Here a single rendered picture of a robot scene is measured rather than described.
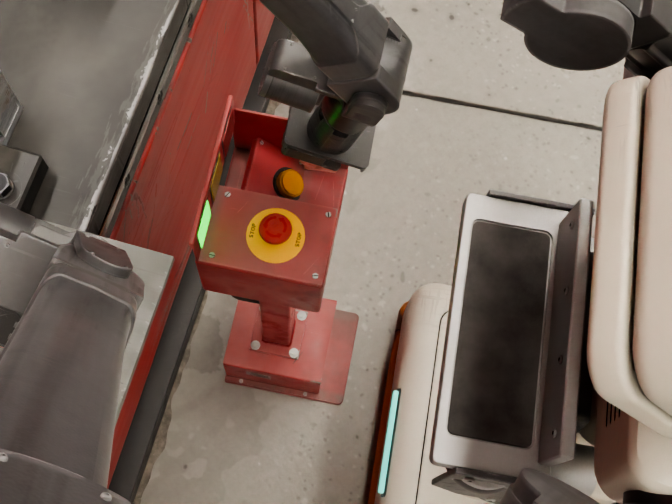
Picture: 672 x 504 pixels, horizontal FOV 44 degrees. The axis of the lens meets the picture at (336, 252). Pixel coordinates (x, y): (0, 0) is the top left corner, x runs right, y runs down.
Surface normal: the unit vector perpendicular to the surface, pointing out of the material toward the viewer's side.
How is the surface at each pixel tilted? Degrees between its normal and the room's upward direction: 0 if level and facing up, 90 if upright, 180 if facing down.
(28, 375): 66
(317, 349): 2
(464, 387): 0
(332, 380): 0
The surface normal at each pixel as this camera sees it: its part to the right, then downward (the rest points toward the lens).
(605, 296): -0.62, -0.37
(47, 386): 0.42, -0.90
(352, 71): -0.18, 0.93
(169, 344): 0.06, -0.33
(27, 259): 0.35, 0.26
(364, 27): 0.81, 0.01
